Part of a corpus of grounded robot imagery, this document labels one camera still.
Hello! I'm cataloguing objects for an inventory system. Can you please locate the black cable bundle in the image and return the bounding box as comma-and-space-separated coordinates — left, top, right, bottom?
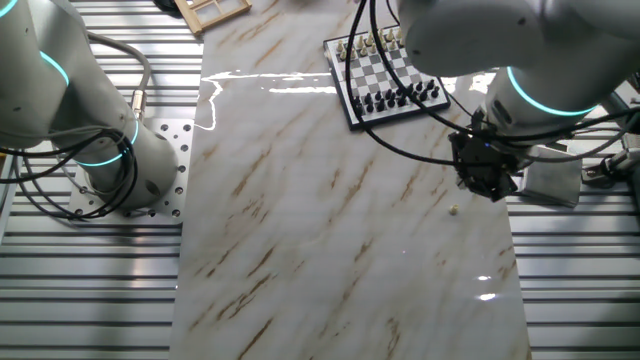
0, 127, 141, 222

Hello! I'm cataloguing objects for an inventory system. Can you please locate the black framed chessboard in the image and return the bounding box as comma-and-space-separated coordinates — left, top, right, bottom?
322, 25, 452, 132

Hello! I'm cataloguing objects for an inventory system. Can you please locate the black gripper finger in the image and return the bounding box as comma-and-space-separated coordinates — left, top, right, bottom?
455, 167, 484, 195
482, 182, 519, 204

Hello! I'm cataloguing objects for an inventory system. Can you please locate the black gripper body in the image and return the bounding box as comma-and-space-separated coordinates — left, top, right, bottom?
448, 130, 521, 187

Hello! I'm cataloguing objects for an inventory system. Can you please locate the steel digital scale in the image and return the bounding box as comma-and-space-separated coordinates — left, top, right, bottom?
519, 143, 584, 209

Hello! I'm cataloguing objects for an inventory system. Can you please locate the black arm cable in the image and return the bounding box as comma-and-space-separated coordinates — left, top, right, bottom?
343, 0, 501, 167
368, 0, 640, 144

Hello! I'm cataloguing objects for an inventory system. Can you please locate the wooden window frame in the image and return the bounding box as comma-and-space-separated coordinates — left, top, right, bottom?
173, 0, 253, 36

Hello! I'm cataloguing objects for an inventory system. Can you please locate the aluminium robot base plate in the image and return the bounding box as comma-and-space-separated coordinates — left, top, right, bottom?
67, 118, 195, 226

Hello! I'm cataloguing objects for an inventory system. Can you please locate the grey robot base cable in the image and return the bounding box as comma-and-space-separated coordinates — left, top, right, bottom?
85, 30, 153, 124

